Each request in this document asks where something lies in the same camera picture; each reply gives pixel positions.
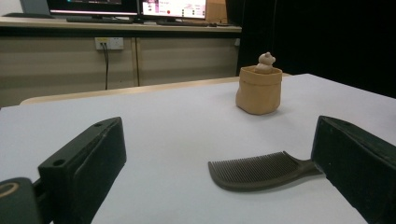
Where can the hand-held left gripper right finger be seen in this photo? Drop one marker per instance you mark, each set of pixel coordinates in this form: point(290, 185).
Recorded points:
point(355, 168)

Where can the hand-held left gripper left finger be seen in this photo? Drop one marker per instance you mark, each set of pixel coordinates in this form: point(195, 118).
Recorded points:
point(84, 174)

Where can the dark brown comb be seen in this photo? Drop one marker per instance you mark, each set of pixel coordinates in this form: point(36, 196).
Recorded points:
point(255, 174)

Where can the tan holder with bear figure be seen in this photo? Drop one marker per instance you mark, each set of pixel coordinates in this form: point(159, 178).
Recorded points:
point(258, 93)

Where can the wooden table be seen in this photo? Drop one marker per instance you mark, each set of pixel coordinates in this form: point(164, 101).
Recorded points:
point(124, 90)

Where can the long beige desk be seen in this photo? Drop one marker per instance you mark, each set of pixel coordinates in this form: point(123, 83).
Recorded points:
point(62, 65)

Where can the black curtain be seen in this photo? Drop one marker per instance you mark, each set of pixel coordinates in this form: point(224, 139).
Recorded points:
point(327, 37)

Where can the black keyboard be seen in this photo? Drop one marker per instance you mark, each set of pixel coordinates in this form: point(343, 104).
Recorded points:
point(186, 23)
point(99, 20)

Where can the dark screen monitor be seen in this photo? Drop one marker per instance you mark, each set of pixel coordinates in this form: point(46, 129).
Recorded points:
point(93, 6)

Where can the grey chair back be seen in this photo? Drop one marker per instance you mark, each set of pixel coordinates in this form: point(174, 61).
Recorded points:
point(34, 6)

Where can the bright screen monitor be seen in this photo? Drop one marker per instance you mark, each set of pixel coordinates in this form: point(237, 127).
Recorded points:
point(174, 7)

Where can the cardboard box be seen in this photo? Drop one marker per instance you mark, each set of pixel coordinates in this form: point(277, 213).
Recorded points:
point(216, 11)

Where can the white wall power outlet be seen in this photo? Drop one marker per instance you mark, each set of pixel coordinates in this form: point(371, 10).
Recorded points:
point(113, 43)

